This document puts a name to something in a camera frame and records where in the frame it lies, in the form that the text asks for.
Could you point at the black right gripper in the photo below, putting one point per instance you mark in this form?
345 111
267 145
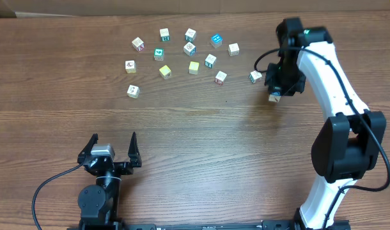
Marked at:
275 85

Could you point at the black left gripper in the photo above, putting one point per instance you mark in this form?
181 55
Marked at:
132 154

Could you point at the wooden block green side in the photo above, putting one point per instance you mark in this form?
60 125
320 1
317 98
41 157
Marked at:
255 76
164 35

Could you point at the plain wooden block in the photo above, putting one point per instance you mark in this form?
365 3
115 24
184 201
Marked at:
233 49

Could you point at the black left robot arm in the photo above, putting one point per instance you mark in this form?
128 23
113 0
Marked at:
99 202

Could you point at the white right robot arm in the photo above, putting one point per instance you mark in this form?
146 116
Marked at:
347 153

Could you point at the wooden block red side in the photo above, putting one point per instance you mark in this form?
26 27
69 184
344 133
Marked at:
220 78

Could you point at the wooden block orange side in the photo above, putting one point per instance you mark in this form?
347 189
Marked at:
133 91

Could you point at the wooden block teal front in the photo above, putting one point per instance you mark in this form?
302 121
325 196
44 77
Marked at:
210 61

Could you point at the wooden block blue side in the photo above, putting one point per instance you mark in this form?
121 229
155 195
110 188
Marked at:
189 48

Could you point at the wooden block teal side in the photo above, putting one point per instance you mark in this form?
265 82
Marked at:
190 35

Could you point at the wooden block green four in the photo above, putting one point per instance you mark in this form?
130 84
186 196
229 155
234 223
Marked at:
159 54

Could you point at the wooden block red top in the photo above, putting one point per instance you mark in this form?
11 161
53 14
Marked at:
138 44

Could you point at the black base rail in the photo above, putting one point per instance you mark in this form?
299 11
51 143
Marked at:
263 225

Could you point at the cardboard wall panel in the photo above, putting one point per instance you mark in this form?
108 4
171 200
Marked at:
68 8

